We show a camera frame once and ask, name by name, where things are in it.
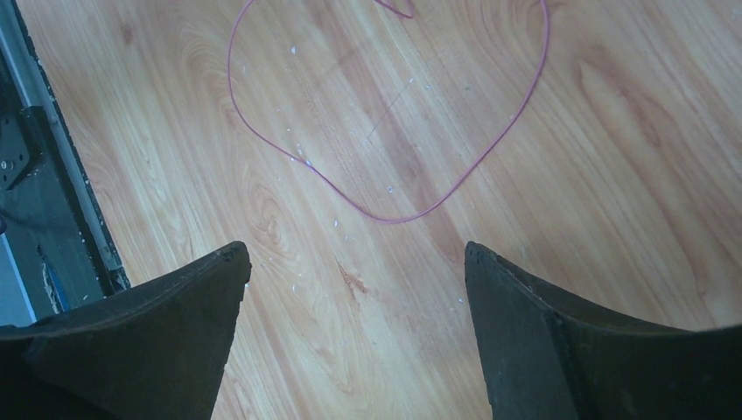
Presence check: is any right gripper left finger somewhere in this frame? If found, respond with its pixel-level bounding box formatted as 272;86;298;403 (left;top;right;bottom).
1;241;251;419

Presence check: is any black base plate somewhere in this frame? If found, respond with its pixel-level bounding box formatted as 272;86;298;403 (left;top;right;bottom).
1;1;130;327

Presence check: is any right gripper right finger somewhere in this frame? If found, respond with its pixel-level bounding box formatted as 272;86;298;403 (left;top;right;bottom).
465;241;741;419

